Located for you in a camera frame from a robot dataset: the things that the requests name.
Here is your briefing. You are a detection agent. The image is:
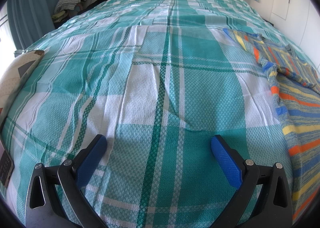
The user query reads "black smartphone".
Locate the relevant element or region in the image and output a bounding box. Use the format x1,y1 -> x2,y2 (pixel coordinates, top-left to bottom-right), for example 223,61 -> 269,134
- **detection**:
0,140 -> 14,187

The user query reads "white wardrobe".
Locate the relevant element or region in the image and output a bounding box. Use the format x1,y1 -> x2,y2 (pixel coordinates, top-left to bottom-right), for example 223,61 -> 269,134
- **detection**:
270,0 -> 319,69

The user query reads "patterned cream pillow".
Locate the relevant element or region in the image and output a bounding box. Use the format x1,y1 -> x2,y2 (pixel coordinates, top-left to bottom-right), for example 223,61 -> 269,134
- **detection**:
1,50 -> 45,122

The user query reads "pile of folded clothes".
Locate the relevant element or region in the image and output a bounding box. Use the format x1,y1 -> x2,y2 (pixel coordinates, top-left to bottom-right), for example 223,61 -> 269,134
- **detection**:
52,0 -> 87,22

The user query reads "striped knit sweater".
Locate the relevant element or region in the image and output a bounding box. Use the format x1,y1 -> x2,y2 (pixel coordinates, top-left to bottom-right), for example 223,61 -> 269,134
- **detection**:
223,29 -> 319,221

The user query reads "teal plaid bedspread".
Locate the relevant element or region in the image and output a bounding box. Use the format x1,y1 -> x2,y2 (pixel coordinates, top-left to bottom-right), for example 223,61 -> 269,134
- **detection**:
1,0 -> 311,227

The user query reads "blue curtain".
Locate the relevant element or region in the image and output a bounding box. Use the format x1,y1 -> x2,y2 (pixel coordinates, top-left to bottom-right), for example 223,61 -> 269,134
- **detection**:
7,0 -> 59,49

